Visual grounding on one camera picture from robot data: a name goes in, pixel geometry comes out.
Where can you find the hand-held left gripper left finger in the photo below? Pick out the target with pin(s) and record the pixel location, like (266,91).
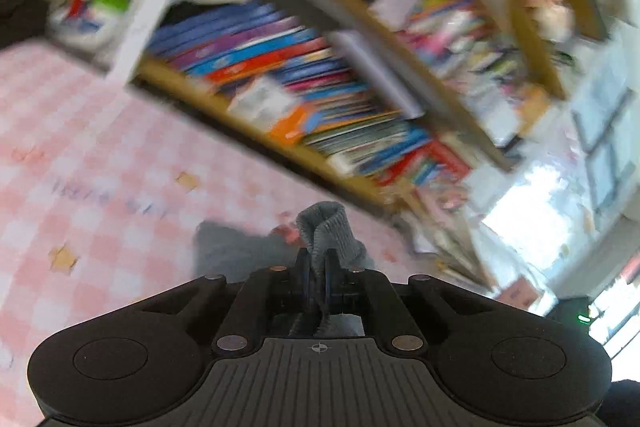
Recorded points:
(302,269)

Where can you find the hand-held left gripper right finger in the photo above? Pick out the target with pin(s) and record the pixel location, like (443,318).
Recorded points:
(330,269)

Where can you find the grey sweat pants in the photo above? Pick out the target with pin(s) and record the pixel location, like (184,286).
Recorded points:
(322,227)

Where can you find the window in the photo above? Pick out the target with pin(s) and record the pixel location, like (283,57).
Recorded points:
(540,227)

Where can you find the orange labelled box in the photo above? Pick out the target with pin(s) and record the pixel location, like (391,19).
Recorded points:
(295,122)

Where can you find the wooden bookshelf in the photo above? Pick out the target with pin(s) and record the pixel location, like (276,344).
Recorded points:
(445,104)

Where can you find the stack of colourful books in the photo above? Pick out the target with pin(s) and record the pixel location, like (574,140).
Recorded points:
(310,57)

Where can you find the pink checked table mat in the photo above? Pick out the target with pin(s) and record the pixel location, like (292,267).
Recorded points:
(125,147)

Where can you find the pile of upper shelf books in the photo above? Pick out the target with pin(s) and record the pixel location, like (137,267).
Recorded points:
(450,12)

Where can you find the white tub with green lid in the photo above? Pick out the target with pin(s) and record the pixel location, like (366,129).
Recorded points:
(105,7)

